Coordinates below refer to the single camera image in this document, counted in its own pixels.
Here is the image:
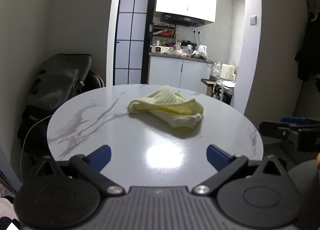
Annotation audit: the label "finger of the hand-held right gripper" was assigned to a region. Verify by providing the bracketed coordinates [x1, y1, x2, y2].
[259, 121, 292, 144]
[280, 117, 315, 127]

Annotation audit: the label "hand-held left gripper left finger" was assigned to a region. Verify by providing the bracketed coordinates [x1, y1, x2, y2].
[30, 145, 125, 197]

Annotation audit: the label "white countertop appliance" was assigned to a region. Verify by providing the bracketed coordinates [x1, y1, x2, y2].
[150, 45, 170, 53]

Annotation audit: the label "black framed glass door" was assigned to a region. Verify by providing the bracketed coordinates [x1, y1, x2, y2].
[114, 0, 157, 86]

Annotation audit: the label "white kitchen base cabinet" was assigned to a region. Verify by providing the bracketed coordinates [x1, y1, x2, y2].
[149, 53, 213, 94]

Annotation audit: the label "black kitchen shelf rack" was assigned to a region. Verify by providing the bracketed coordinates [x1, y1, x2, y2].
[152, 23, 177, 46]

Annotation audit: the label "black chair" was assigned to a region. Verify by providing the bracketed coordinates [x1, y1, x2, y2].
[17, 70, 104, 157]

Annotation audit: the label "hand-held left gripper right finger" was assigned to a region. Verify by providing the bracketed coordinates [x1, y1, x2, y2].
[192, 145, 289, 195]

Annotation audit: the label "black backpack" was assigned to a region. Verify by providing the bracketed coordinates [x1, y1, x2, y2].
[27, 54, 92, 116]

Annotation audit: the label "dark hanging coat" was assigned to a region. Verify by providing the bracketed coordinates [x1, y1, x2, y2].
[294, 43, 320, 82]

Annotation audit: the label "clear plastic bottles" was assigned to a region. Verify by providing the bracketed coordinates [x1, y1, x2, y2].
[210, 62, 222, 81]

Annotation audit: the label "plastic bags of food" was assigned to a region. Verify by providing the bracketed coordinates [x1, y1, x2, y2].
[170, 45, 208, 60]

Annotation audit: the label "person's grey clothed leg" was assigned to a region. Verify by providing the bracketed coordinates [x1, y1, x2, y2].
[287, 160, 320, 230]

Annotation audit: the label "pale yellow towel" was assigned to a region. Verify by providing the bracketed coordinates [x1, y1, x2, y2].
[127, 85, 205, 131]

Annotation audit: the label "black range hood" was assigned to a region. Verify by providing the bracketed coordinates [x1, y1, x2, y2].
[160, 13, 205, 27]

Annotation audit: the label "white framed kitchen trolley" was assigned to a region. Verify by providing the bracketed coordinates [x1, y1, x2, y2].
[201, 78, 235, 106]

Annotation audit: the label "cream air fryer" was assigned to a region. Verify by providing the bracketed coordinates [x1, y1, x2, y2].
[221, 63, 237, 81]

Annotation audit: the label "white cable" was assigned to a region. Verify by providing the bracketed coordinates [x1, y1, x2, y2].
[21, 114, 54, 183]

